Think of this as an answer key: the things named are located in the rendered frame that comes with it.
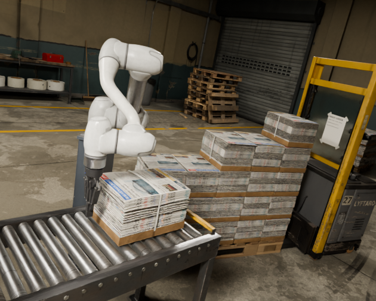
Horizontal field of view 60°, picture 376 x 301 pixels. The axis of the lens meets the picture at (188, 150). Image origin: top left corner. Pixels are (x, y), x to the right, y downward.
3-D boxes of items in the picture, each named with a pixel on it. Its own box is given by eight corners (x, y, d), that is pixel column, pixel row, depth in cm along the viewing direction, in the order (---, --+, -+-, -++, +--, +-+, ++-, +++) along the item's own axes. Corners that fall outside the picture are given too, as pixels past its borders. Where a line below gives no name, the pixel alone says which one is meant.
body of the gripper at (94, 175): (107, 168, 136) (104, 189, 138) (98, 161, 142) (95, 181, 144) (90, 170, 131) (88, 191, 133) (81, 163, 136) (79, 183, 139)
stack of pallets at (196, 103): (210, 112, 1023) (218, 71, 986) (233, 120, 963) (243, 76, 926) (180, 112, 927) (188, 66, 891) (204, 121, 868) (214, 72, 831)
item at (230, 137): (205, 130, 277) (205, 129, 276) (233, 132, 290) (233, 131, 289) (227, 144, 246) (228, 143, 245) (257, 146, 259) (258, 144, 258)
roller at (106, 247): (81, 218, 168) (82, 209, 167) (129, 271, 136) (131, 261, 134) (71, 220, 165) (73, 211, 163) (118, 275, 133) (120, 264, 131)
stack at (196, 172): (123, 240, 285) (136, 151, 261) (235, 232, 335) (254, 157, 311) (134, 269, 252) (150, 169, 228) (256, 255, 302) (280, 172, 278)
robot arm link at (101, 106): (88, 123, 228) (91, 92, 221) (114, 127, 232) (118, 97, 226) (85, 129, 213) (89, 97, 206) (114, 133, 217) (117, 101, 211)
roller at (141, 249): (104, 213, 177) (105, 205, 175) (154, 262, 145) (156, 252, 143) (95, 215, 173) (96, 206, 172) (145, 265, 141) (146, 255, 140)
